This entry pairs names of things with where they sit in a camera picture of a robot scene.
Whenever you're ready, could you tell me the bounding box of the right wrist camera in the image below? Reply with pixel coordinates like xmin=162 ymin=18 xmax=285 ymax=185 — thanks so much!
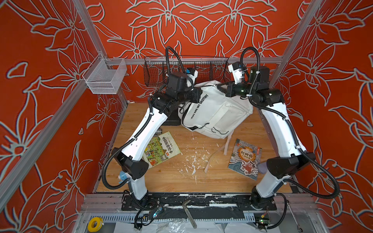
xmin=228 ymin=61 xmax=243 ymax=84

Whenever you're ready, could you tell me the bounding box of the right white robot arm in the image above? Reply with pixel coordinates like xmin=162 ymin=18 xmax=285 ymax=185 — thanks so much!
xmin=225 ymin=47 xmax=341 ymax=210

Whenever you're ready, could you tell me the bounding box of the black wire wall basket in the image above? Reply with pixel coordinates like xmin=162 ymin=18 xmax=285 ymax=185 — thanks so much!
xmin=143 ymin=55 xmax=231 ymax=87

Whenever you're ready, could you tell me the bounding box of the white backpack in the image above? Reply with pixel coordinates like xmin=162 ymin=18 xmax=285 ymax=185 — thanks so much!
xmin=178 ymin=81 xmax=253 ymax=155

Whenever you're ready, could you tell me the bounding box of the green history picture book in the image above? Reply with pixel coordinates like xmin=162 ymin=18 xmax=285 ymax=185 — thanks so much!
xmin=143 ymin=132 xmax=181 ymax=168

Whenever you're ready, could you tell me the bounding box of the silver wrench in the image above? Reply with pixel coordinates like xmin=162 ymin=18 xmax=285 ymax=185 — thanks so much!
xmin=287 ymin=200 xmax=304 ymax=233

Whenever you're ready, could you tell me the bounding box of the blue mythology picture book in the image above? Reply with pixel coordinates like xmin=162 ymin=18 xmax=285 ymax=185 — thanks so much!
xmin=228 ymin=139 xmax=262 ymax=181

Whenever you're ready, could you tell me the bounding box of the white wire wall basket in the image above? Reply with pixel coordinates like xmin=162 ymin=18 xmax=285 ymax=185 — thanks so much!
xmin=83 ymin=53 xmax=127 ymax=95

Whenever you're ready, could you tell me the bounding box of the blue mug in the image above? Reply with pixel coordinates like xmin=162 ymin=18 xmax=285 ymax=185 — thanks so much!
xmin=118 ymin=171 xmax=129 ymax=184

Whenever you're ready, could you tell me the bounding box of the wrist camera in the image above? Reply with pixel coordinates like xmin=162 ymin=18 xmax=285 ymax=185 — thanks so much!
xmin=186 ymin=68 xmax=198 ymax=81
xmin=228 ymin=61 xmax=243 ymax=84

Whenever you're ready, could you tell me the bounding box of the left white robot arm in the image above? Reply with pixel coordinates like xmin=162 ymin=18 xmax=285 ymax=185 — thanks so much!
xmin=102 ymin=46 xmax=202 ymax=201

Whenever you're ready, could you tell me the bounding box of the yellow tape roll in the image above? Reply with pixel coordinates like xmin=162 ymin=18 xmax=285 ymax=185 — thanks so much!
xmin=87 ymin=217 xmax=104 ymax=233

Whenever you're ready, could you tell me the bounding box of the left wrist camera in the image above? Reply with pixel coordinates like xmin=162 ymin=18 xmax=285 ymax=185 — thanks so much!
xmin=186 ymin=68 xmax=198 ymax=81

